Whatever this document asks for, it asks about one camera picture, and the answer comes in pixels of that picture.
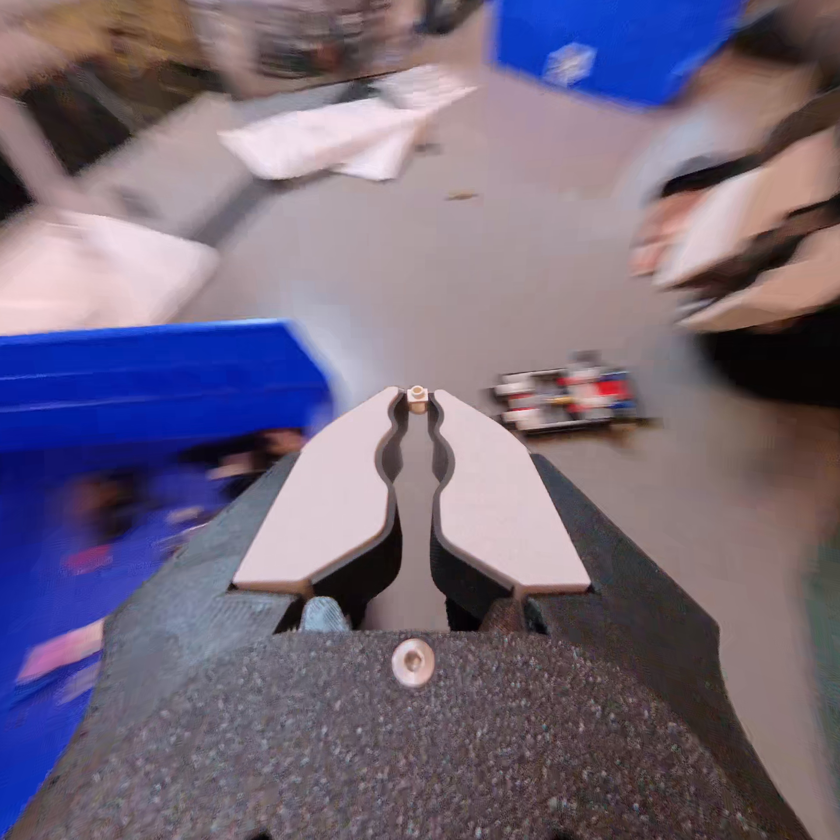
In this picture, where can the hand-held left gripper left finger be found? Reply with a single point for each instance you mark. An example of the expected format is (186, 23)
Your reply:
(322, 519)

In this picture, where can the lego set box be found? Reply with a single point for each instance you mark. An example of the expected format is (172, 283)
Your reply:
(315, 40)

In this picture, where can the blue plastic bin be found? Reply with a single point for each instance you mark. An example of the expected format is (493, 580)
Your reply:
(131, 381)
(617, 46)

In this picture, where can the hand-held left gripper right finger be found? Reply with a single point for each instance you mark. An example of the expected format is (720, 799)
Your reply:
(509, 519)

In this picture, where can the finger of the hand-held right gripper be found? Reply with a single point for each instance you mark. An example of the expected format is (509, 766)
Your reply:
(781, 292)
(748, 210)

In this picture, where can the small tan round lego piece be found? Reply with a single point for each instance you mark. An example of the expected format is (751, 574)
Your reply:
(418, 398)

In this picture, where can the lego car model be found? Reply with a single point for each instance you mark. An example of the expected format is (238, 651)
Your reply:
(565, 391)

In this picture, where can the small brown lego piece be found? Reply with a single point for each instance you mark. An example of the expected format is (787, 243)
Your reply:
(462, 196)

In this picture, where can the white paper sheets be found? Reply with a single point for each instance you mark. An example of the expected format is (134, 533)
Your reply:
(341, 131)

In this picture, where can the white book stand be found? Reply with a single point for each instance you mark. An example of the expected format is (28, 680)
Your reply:
(92, 276)

